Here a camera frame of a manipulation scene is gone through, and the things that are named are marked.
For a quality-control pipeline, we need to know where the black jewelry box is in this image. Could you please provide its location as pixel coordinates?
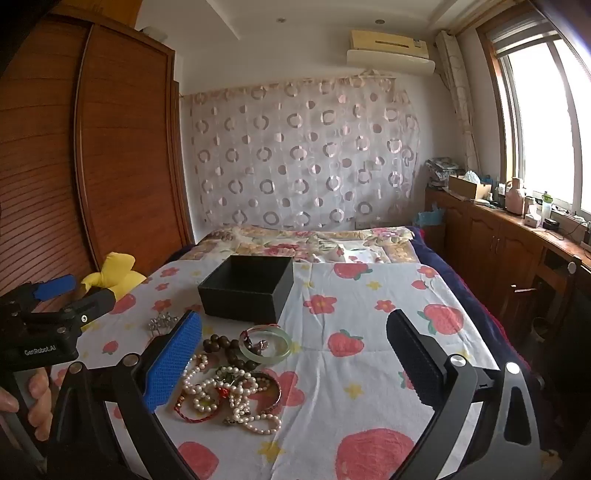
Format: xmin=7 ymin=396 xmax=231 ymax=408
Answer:
xmin=198 ymin=255 xmax=295 ymax=324

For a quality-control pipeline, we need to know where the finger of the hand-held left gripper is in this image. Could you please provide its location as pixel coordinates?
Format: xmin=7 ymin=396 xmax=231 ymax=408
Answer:
xmin=28 ymin=288 xmax=117 ymax=334
xmin=14 ymin=274 xmax=78 ymax=302

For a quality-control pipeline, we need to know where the floral quilt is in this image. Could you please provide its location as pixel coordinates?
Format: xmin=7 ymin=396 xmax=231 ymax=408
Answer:
xmin=196 ymin=224 xmax=416 ymax=265

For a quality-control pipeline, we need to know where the pale green jade bangle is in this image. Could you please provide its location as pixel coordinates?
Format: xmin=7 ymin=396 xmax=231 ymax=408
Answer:
xmin=239 ymin=324 xmax=293 ymax=365

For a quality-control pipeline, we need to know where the navy blanket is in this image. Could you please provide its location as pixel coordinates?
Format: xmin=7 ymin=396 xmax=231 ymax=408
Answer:
xmin=410 ymin=226 xmax=525 ymax=372

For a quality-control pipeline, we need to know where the pink kettle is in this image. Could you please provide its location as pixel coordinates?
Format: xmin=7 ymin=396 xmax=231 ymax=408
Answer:
xmin=505 ymin=176 xmax=525 ymax=216

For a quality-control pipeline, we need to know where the window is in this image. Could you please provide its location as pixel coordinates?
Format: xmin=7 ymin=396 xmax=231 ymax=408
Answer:
xmin=480 ymin=14 xmax=591 ymax=222

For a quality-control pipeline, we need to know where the brown wooden cabinet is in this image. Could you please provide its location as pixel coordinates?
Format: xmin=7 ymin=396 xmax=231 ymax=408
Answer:
xmin=425 ymin=187 xmax=591 ymax=356

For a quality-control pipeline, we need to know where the cardboard box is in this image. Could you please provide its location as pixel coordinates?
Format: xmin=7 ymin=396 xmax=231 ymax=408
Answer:
xmin=449 ymin=173 xmax=493 ymax=202

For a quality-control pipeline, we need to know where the circle-patterned sheer curtain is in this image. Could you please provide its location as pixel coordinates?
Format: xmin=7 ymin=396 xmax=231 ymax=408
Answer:
xmin=180 ymin=69 xmax=422 ymax=232

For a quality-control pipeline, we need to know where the patterned folded bag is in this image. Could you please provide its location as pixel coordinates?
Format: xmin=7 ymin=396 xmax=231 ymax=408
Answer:
xmin=426 ymin=158 xmax=461 ymax=188

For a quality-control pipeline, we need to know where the white pearl necklace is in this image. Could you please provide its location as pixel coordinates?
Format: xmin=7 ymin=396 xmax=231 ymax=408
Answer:
xmin=178 ymin=353 xmax=282 ymax=435

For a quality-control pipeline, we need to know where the wall air conditioner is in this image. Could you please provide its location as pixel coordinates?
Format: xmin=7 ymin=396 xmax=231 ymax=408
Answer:
xmin=346 ymin=30 xmax=436 ymax=76

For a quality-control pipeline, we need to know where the strawberry-printed bed sheet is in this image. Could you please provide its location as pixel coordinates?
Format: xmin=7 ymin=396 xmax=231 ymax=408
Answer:
xmin=48 ymin=261 xmax=514 ymax=480

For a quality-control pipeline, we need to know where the brown wooden wardrobe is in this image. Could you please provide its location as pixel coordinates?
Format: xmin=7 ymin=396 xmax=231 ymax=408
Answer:
xmin=0 ymin=4 xmax=195 ymax=308

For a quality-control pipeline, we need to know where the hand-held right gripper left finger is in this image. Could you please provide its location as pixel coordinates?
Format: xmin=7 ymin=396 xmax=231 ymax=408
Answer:
xmin=46 ymin=310 xmax=204 ymax=480

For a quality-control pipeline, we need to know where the red string bracelet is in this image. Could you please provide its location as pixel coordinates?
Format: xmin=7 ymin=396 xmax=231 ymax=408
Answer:
xmin=173 ymin=392 xmax=227 ymax=422

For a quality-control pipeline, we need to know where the yellow plush toy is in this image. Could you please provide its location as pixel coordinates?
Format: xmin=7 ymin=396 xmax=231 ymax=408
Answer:
xmin=81 ymin=251 xmax=149 ymax=302

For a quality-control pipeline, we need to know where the bundled window curtain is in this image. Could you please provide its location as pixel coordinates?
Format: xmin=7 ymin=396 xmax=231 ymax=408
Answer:
xmin=436 ymin=30 xmax=482 ymax=172

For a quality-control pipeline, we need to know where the person's left hand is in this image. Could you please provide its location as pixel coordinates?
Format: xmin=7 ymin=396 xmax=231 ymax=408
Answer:
xmin=0 ymin=369 xmax=52 ymax=431

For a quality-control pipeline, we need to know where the dark wooden bead bracelet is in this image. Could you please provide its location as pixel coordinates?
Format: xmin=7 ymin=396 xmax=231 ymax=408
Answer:
xmin=203 ymin=336 xmax=264 ymax=374

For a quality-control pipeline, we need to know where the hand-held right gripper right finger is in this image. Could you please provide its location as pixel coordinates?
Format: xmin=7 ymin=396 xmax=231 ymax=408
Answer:
xmin=386 ymin=309 xmax=546 ymax=480

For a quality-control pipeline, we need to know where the red cord charm bracelet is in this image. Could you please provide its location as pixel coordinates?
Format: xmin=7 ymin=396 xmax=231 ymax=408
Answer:
xmin=240 ymin=328 xmax=272 ymax=357

